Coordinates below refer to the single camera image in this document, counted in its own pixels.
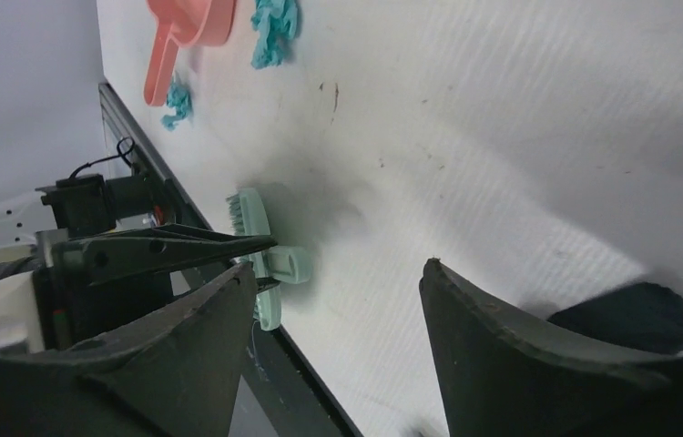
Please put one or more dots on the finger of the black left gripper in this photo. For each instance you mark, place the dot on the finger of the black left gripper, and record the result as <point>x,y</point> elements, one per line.
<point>125,254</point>

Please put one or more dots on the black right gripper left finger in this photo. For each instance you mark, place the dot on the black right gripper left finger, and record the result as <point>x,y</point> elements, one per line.
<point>173,372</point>

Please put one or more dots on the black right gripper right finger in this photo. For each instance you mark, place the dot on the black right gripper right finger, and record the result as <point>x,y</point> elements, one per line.
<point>505,372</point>

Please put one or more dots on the green hand brush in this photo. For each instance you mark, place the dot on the green hand brush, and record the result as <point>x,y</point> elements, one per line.
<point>278,265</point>

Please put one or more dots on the black paper scrap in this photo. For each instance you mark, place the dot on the black paper scrap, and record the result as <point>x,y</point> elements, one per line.
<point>643,316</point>

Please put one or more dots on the pink plastic dustpan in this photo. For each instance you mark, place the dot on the pink plastic dustpan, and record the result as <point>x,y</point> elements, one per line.
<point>181,24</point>

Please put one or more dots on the teal paper scrap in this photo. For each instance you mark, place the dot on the teal paper scrap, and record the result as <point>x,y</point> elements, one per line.
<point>277,23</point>
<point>179,101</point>

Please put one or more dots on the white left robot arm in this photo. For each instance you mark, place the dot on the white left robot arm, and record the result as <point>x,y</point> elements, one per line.
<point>37,312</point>

